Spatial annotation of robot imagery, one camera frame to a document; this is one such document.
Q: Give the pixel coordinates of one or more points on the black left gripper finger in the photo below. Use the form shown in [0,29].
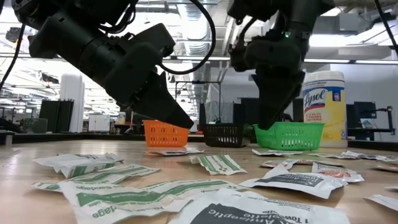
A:
[155,104]
[161,84]

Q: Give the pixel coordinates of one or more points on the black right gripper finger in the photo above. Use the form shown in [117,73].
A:
[283,93]
[262,102]

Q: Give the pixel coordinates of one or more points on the green plastic basket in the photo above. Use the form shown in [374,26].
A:
[295,137]

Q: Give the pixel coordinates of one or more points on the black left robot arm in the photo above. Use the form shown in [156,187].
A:
[46,18]

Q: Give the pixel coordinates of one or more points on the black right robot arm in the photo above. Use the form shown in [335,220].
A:
[304,12]

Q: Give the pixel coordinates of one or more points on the black partition panels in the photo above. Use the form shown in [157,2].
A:
[245,112]

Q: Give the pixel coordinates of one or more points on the orange plastic basket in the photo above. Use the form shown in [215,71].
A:
[161,135]

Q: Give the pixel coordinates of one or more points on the yellow container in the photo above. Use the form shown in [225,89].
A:
[121,118]

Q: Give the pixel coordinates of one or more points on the yellow Lysol wipes canister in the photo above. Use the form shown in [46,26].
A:
[326,105]

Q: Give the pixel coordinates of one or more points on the ceiling light strip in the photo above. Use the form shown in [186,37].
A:
[376,62]
[326,60]

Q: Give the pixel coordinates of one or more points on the black plastic basket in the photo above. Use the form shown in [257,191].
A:
[224,135]

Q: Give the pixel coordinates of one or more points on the white cabinet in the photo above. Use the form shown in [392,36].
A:
[99,123]

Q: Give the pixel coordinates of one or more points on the white pillar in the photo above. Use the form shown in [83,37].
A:
[72,102]

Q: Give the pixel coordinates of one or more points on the black cabinets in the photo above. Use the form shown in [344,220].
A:
[56,116]

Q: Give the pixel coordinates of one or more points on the black monitor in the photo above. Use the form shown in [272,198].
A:
[365,110]

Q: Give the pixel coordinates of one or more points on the black desk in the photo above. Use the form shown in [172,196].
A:
[370,132]

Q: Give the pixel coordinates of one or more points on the black ceiling dome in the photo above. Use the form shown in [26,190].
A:
[14,33]

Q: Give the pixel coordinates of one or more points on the plain white packet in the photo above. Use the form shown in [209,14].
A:
[385,202]

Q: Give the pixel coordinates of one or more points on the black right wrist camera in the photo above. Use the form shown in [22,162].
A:
[242,56]

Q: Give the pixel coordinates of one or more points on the silver ventilation duct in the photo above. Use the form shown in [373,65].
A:
[196,34]

